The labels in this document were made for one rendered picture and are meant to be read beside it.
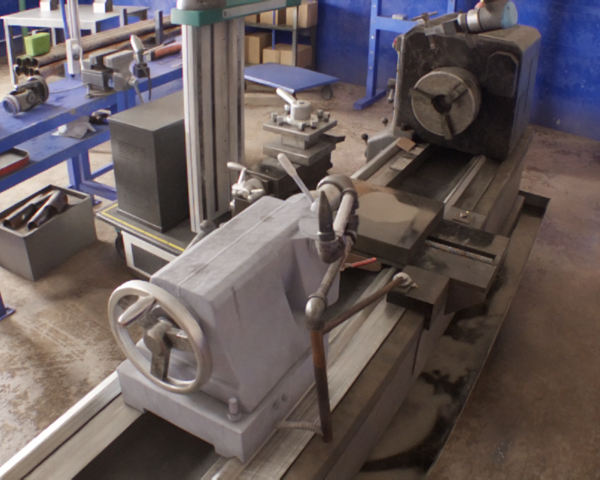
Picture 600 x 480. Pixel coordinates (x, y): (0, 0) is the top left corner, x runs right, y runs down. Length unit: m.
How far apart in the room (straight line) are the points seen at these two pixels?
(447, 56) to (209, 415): 1.76
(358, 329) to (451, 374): 0.63
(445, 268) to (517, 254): 1.12
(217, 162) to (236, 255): 1.79
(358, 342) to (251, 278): 0.42
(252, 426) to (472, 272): 0.81
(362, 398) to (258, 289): 0.35
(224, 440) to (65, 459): 0.33
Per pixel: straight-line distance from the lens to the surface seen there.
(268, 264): 1.12
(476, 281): 1.62
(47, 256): 3.32
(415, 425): 1.84
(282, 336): 1.18
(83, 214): 3.43
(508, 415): 2.51
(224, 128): 2.86
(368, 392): 1.31
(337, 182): 1.46
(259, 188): 1.68
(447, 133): 2.28
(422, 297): 1.52
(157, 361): 1.08
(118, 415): 1.28
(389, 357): 1.40
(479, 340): 2.18
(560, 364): 2.83
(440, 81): 2.26
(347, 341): 1.42
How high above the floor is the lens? 1.75
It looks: 30 degrees down
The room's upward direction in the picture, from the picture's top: 2 degrees clockwise
